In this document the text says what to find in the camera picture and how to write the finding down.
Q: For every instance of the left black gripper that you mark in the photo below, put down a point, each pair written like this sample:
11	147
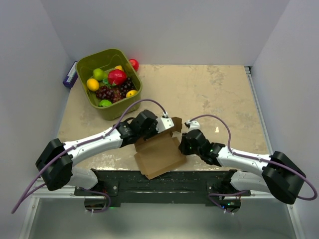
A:
154	131

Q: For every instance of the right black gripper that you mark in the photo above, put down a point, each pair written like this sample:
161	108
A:
182	147

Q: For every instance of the brown cardboard box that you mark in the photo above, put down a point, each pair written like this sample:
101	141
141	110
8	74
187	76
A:
160	154

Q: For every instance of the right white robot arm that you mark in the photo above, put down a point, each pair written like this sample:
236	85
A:
267	173

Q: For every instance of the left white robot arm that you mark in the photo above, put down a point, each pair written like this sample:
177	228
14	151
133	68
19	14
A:
57	161

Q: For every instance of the blue white small box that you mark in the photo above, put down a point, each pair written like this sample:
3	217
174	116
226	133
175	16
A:
71	77

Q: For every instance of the yellow lemon right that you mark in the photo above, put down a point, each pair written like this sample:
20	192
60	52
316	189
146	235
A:
131	93

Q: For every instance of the yellow lemon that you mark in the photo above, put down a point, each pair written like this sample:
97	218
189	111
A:
92	84
131	93

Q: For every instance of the dark purple grape bunch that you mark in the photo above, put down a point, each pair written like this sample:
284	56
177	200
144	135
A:
115	93

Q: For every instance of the green fruit front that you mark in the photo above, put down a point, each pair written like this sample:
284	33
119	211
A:
104	103

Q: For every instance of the green plastic bin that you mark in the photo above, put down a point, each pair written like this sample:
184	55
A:
107	60

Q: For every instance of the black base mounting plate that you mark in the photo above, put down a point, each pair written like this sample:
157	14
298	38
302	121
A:
176	187

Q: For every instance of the red pomegranate in bin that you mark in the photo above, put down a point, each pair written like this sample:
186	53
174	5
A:
116	77

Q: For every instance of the red apple outside bin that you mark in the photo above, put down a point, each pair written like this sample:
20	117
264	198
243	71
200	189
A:
134	63

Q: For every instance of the yellow fruit at back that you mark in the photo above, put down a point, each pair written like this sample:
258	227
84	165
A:
119	67

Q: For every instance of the yellow lemon left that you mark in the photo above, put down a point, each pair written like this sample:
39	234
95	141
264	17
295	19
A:
92	84

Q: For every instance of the green pear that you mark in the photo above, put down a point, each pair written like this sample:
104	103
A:
99	74

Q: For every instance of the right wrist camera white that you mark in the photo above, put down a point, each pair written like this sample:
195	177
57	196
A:
192	125

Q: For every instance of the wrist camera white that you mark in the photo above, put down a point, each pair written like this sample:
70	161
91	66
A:
192	125
164	124

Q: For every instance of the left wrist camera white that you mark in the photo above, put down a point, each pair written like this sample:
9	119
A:
164	124

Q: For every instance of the aluminium frame rail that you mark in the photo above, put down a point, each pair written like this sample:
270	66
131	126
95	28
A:
260	115

